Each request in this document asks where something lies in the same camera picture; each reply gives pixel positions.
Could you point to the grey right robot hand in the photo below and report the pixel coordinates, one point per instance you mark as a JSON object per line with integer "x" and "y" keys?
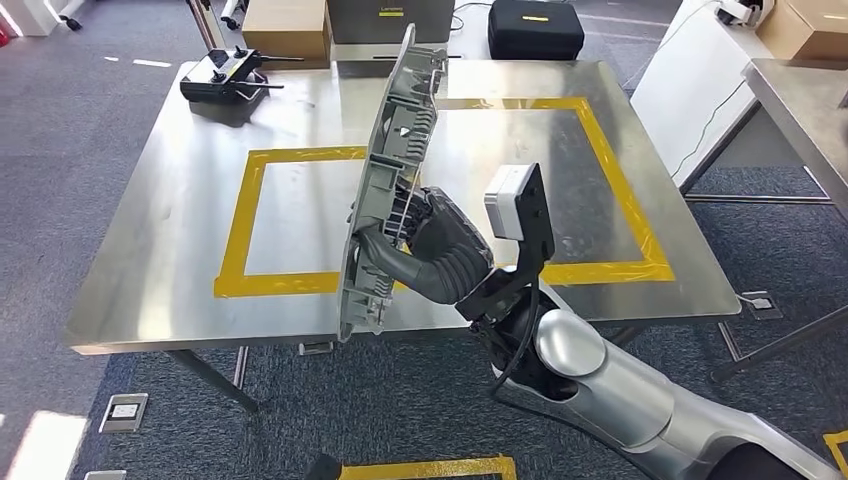
{"x": 450, "y": 258}

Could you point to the grey plastic wheel hubcap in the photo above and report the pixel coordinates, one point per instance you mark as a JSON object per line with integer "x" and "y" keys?
{"x": 391, "y": 146}

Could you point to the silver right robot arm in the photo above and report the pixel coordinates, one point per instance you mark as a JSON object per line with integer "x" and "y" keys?
{"x": 629, "y": 397}

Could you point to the steel workbench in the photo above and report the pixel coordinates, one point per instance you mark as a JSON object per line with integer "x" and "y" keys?
{"x": 166, "y": 232}

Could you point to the black carrying case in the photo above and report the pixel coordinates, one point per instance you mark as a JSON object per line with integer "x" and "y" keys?
{"x": 536, "y": 33}

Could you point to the brown cardboard box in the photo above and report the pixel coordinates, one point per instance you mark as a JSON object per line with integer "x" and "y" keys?
{"x": 285, "y": 30}
{"x": 808, "y": 26}

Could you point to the black remote controller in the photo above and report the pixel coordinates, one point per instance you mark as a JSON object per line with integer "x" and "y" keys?
{"x": 218, "y": 76}

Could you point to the white board panel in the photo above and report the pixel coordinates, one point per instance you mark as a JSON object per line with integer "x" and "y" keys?
{"x": 696, "y": 79}

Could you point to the metal floor socket plate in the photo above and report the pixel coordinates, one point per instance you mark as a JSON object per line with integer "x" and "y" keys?
{"x": 762, "y": 305}
{"x": 104, "y": 476}
{"x": 124, "y": 412}

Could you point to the white device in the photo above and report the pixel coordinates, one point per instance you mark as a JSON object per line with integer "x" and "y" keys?
{"x": 742, "y": 12}

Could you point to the steel table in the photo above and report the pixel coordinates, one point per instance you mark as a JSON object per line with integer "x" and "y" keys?
{"x": 808, "y": 106}

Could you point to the white rolling stand leg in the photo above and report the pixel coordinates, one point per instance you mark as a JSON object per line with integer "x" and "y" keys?
{"x": 69, "y": 20}

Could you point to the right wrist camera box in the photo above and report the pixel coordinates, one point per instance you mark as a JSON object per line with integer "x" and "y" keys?
{"x": 507, "y": 199}

